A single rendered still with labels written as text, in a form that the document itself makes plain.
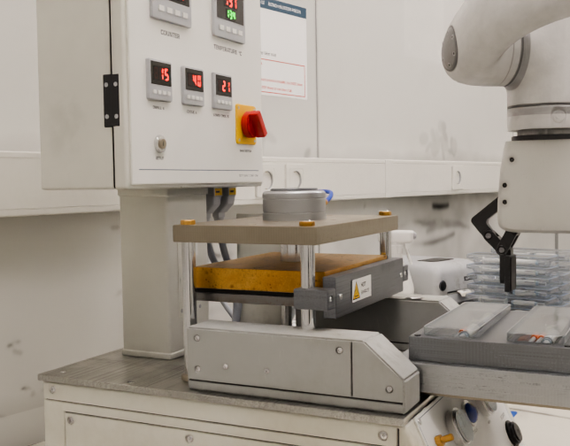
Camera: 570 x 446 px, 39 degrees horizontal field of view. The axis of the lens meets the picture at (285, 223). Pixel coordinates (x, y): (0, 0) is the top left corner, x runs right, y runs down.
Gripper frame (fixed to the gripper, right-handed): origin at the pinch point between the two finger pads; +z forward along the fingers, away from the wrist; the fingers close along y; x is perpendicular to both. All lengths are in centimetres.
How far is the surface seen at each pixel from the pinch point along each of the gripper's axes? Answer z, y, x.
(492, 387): 9.4, 3.6, 11.0
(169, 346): 10.1, 46.0, 4.6
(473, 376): 8.6, 5.4, 11.0
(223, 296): 2.2, 34.5, 10.1
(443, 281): 12, 35, -88
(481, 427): 17.9, 7.5, -2.6
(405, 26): -53, 56, -127
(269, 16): -47, 68, -67
